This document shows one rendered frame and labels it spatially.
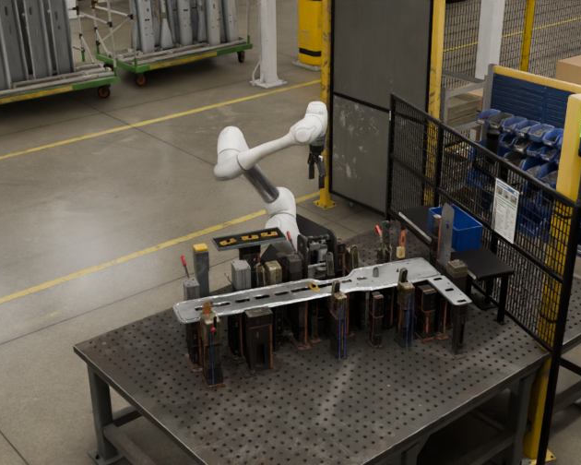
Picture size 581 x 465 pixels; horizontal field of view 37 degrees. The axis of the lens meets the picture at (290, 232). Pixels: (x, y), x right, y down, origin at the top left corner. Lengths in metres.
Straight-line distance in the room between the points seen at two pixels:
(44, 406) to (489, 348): 2.60
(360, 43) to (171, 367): 3.53
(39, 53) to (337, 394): 7.68
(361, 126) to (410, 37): 0.96
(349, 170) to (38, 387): 3.25
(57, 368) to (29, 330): 0.54
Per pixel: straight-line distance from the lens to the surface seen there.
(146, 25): 11.84
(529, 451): 5.01
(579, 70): 8.57
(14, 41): 10.95
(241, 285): 4.40
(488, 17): 8.72
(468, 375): 4.36
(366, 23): 6.96
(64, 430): 5.25
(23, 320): 6.35
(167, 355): 4.48
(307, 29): 12.13
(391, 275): 4.54
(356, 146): 7.30
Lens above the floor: 3.14
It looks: 26 degrees down
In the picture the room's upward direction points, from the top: straight up
